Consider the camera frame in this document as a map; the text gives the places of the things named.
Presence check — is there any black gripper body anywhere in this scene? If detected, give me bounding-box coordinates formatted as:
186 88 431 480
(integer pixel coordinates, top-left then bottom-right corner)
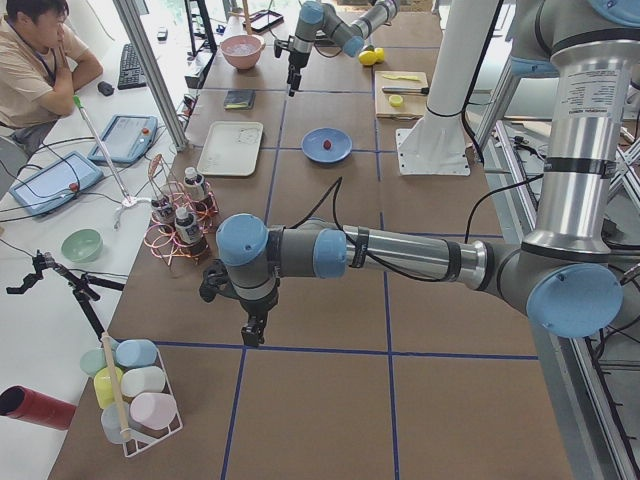
199 259 279 333
274 35 313 80

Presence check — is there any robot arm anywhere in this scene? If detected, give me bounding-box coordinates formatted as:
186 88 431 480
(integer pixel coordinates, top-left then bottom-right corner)
197 48 537 360
274 0 399 97

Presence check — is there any blue plastic plate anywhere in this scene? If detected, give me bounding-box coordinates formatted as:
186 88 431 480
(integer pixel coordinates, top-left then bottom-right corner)
301 128 353 164

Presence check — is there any white cup in basket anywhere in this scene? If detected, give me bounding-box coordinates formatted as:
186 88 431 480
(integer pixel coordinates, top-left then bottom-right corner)
121 366 166 398

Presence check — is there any blue cup in basket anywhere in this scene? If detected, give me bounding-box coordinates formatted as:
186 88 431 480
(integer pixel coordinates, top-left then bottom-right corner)
115 339 157 368

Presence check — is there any pink cup in basket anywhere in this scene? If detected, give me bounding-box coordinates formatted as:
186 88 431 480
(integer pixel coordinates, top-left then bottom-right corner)
130 392 177 430

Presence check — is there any yellow cup in basket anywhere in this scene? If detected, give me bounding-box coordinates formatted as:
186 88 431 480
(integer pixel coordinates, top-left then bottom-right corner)
93 367 115 410

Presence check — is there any green cup in basket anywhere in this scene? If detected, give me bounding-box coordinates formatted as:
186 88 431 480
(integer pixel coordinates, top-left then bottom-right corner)
79 348 107 378

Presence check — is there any grey cup in basket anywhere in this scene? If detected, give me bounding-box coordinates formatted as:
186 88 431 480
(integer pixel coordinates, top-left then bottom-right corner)
101 403 126 445

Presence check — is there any black tray far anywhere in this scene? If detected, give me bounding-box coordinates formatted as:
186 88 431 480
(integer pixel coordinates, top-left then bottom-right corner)
249 9 284 34

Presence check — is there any pink bowl with ice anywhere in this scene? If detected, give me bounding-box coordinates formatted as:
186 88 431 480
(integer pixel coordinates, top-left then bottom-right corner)
220 35 265 70

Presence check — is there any grey folded cloth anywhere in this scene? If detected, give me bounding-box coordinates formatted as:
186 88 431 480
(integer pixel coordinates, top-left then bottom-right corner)
223 89 256 110

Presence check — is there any yellow lemon front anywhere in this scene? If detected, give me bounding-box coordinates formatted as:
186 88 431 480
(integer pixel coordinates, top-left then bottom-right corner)
358 49 378 66

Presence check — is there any yellow lemon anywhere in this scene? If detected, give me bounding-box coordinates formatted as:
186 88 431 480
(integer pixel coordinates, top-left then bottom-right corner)
374 47 386 63
358 49 378 66

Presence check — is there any yellow lemon back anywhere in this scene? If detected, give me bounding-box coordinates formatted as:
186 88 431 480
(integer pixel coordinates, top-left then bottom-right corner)
374 47 386 63

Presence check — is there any cream bear tray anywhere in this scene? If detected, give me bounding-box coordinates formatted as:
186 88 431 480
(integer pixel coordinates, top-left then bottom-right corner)
196 121 263 177

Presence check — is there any lemon half slice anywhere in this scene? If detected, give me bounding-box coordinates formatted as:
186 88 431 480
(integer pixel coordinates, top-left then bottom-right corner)
388 94 404 108

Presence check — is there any bottle white cap bottom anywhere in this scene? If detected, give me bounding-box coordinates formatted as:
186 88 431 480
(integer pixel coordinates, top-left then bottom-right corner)
175 207 210 259

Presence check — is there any bottle white cap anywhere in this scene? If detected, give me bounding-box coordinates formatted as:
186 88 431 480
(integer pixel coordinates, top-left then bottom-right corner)
151 195 175 232
184 167 208 211
175 207 210 259

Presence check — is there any wooden cutting board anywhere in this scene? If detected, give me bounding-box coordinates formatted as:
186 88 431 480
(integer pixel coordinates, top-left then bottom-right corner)
374 71 429 119

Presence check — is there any steel cylinder black cap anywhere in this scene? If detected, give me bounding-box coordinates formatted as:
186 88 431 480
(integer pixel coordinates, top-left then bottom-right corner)
381 86 430 96

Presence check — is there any yellow plastic knife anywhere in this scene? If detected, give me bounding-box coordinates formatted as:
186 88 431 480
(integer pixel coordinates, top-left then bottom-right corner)
381 74 422 82

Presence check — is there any bottle white cap right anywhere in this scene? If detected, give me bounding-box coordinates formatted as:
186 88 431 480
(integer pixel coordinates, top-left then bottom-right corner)
151 195 175 232

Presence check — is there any bottle white cap left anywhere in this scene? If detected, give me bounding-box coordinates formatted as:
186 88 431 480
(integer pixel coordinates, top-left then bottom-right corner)
184 167 208 211

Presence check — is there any black keyboard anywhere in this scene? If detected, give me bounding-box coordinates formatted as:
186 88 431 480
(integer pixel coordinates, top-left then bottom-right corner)
117 43 147 90

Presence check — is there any blue teach pendant far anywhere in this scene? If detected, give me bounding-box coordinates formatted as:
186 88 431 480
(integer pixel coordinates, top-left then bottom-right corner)
100 114 158 165

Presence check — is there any blue teach pendant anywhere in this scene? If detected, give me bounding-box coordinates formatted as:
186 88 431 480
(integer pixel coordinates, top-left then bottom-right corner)
100 114 158 165
9 151 103 216

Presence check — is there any green bowl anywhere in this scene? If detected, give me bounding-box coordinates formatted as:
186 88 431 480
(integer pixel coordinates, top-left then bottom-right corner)
61 229 103 263

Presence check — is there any black computer mouse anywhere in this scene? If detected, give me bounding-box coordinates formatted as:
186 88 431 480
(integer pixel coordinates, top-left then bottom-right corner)
97 81 114 97

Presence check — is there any stick with green tip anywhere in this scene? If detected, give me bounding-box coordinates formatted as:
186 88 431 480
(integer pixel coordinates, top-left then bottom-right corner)
73 95 151 230

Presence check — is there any blue teach pendant near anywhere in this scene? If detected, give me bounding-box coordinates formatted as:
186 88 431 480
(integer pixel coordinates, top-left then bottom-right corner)
9 151 103 216

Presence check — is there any red cylinder tube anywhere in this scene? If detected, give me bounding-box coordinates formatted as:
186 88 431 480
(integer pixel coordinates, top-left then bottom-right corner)
1 385 76 430

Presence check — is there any seated person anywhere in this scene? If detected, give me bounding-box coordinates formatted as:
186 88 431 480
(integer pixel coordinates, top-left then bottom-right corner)
1 0 103 155

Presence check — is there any copper wire bottle rack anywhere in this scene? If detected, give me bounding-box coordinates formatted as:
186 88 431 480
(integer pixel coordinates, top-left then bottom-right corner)
144 154 219 265

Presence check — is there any white wire cup basket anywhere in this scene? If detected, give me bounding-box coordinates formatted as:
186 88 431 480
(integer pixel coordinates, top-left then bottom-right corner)
100 332 183 458

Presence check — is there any black camera tripod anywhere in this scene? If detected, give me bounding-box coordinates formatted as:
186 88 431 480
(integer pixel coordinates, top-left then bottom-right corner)
6 251 125 339

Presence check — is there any aluminium frame post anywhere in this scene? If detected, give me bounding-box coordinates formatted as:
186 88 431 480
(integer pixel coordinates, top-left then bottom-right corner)
113 0 188 152

